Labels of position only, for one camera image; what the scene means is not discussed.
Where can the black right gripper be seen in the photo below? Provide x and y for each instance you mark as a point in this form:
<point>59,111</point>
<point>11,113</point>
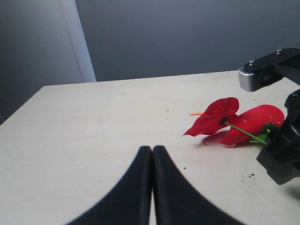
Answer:
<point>281,156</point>

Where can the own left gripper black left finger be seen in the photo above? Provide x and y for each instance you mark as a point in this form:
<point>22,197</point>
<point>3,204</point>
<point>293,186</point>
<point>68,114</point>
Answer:
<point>129,202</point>

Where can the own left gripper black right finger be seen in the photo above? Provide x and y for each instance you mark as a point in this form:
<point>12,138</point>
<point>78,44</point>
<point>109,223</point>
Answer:
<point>176,201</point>

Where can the red artificial flower stem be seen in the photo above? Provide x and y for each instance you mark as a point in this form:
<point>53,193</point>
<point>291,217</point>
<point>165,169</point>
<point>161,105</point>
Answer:
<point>252,125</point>

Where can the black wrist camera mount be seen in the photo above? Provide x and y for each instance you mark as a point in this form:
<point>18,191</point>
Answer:
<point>269,69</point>

